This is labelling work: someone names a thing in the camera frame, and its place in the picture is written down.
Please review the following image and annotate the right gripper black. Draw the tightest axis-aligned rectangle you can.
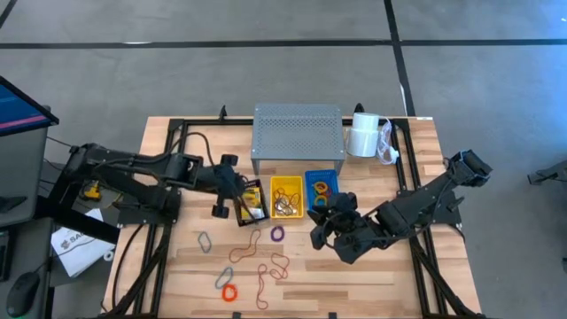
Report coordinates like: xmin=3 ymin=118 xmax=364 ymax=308
xmin=308 ymin=192 xmax=369 ymax=266

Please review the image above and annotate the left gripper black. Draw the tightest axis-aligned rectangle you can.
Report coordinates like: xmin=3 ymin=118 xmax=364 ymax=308
xmin=207 ymin=153 xmax=257 ymax=221

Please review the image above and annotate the black computer mouse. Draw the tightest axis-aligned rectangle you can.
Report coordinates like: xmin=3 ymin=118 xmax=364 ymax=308
xmin=4 ymin=270 xmax=41 ymax=319

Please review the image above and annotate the grey desk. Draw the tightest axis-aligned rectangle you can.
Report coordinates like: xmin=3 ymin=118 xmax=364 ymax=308
xmin=0 ymin=128 xmax=54 ymax=319

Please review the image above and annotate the black plastic basket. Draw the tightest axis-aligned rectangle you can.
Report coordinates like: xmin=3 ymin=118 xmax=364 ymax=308
xmin=234 ymin=178 xmax=270 ymax=228

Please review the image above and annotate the blue plastic basket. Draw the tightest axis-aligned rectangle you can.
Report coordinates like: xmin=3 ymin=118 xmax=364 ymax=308
xmin=304 ymin=169 xmax=340 ymax=212

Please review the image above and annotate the yellow plastic basket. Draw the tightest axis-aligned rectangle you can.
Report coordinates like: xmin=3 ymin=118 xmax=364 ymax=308
xmin=269 ymin=175 xmax=306 ymax=220

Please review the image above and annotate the grey perforated metal shelf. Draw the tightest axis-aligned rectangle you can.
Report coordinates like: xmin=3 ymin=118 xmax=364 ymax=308
xmin=251 ymin=104 xmax=346 ymax=175

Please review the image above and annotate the white plastic roll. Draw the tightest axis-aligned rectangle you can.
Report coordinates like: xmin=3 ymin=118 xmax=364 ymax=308
xmin=346 ymin=113 xmax=382 ymax=159

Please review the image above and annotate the clear plastic wrapper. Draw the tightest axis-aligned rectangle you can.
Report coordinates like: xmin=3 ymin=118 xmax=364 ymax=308
xmin=376 ymin=118 xmax=400 ymax=166

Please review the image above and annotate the yellow tool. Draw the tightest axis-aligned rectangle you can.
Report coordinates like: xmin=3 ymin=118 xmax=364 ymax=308
xmin=82 ymin=181 xmax=102 ymax=201

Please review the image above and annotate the black support beam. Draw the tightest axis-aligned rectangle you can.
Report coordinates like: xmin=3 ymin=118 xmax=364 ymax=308
xmin=35 ymin=194 xmax=121 ymax=245

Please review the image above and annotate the black equipment stand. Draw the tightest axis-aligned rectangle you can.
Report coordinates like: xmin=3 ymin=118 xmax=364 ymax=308
xmin=526 ymin=159 xmax=567 ymax=186

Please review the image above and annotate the monitor with blue screen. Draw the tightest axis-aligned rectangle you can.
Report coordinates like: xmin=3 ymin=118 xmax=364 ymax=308
xmin=0 ymin=74 xmax=60 ymax=138

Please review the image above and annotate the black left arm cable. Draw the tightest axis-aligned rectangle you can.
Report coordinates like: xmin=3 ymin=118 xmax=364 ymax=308
xmin=170 ymin=131 xmax=218 ymax=172

